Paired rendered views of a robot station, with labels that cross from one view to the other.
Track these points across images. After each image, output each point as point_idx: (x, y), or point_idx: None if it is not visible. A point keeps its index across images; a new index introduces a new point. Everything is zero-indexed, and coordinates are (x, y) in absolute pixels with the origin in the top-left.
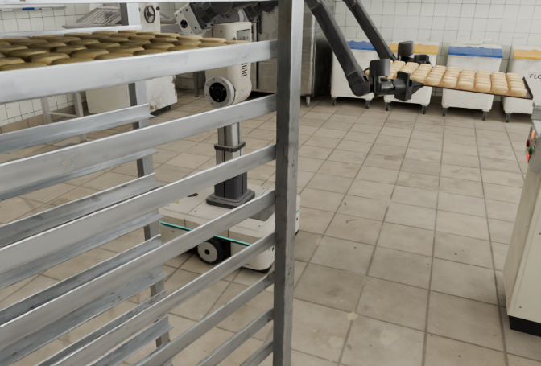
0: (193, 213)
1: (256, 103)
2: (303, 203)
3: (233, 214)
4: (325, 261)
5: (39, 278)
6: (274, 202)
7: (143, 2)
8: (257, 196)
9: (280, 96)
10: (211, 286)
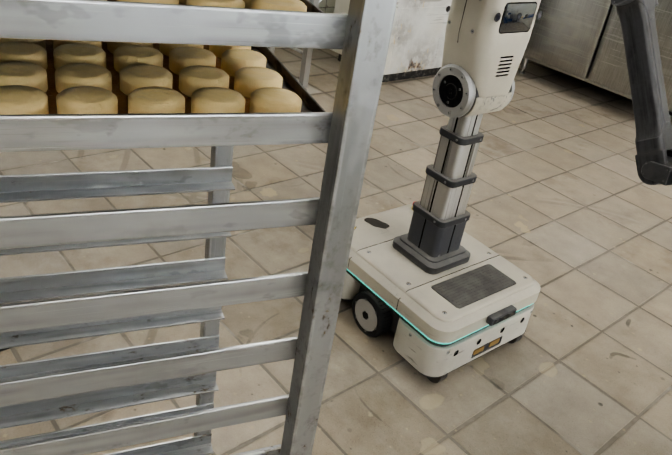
0: (365, 254)
1: (268, 208)
2: (556, 295)
3: (197, 358)
4: (537, 404)
5: (156, 261)
6: (293, 356)
7: (23, 37)
8: (471, 262)
9: (321, 205)
10: (348, 367)
